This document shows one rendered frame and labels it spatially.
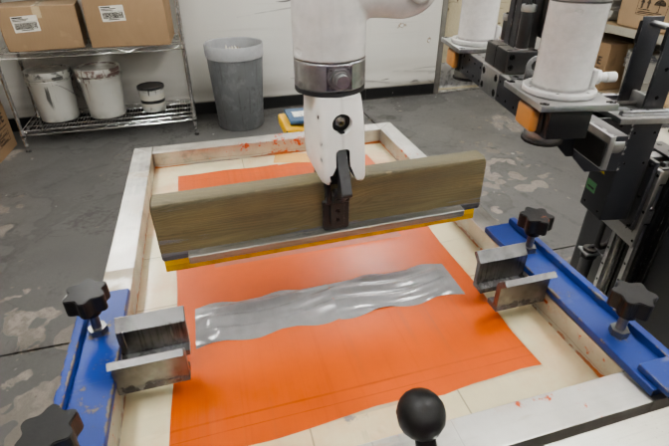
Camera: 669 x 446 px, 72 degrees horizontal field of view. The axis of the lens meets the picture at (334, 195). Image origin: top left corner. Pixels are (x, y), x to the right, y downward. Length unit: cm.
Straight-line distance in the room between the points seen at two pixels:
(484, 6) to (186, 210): 96
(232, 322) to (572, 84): 68
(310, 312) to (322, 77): 30
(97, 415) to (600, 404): 48
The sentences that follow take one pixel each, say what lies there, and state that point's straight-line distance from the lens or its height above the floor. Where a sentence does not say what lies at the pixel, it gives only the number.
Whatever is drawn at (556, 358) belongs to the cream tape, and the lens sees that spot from 63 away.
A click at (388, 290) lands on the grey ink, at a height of 96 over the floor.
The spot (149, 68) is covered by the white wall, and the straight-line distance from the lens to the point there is 418.
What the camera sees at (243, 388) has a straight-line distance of 55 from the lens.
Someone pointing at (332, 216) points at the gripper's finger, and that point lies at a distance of 54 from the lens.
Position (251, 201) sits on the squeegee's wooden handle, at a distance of 52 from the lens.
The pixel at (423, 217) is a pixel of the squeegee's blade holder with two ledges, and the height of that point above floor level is 107.
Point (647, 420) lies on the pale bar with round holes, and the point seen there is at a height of 104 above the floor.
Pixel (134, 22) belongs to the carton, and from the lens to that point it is 363.
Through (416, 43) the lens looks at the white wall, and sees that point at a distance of 458.
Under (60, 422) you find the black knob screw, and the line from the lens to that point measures 45.
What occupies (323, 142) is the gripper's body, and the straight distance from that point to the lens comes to 47.
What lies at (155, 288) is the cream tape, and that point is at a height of 96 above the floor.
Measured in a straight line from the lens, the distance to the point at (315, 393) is 54.
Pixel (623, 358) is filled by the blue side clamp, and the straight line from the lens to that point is 59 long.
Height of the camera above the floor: 139
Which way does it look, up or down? 30 degrees down
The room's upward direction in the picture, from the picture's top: straight up
